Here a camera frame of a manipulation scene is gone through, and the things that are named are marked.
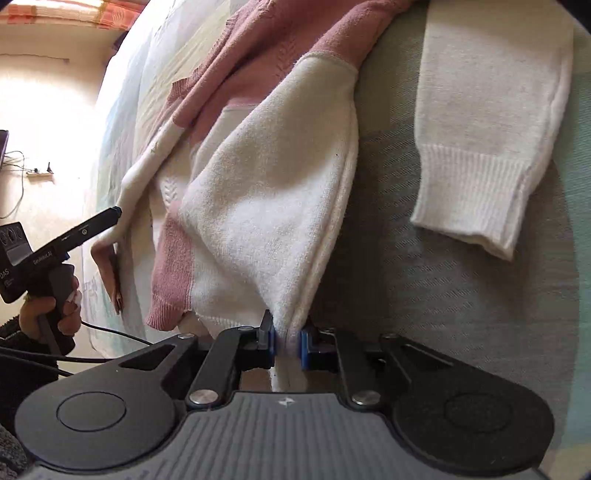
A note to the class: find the wall power strip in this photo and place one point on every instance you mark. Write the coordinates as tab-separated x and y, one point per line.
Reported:
40	173

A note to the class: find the person's left hand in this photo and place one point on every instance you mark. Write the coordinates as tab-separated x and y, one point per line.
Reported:
34	318

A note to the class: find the pastel patchwork bed sheet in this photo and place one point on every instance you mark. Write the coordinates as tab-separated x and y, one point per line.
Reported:
415	323

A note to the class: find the person's left forearm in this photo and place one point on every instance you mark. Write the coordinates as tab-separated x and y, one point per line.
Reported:
23	397

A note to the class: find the orange striped curtain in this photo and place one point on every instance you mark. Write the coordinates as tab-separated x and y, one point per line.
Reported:
69	14

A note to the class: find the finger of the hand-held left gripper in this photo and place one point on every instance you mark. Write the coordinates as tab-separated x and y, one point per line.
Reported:
92	227

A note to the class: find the black wall television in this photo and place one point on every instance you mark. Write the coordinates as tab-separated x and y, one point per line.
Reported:
2	150

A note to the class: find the pink and white knit sweater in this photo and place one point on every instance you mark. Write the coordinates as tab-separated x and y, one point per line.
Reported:
268	194

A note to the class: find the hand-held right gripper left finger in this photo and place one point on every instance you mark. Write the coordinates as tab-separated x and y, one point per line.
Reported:
272	344

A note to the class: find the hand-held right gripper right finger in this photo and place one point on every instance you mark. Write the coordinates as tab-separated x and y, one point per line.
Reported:
304	350

